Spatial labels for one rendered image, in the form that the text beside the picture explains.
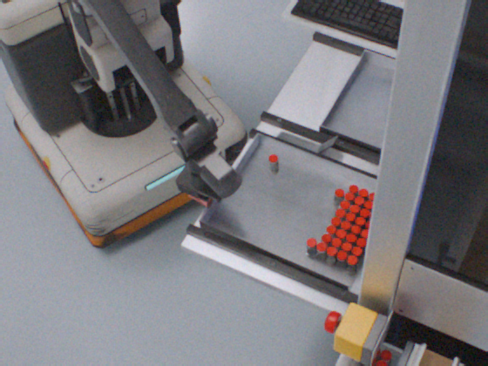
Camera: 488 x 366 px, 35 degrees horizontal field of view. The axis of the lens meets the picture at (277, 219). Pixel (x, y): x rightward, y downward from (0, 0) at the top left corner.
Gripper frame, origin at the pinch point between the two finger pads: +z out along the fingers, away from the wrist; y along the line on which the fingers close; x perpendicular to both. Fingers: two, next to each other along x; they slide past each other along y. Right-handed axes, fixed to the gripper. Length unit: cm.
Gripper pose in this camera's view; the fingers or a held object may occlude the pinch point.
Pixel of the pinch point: (207, 202)
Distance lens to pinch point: 165.1
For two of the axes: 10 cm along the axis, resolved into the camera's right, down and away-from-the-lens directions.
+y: 8.9, 3.7, -2.5
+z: 0.2, 5.2, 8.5
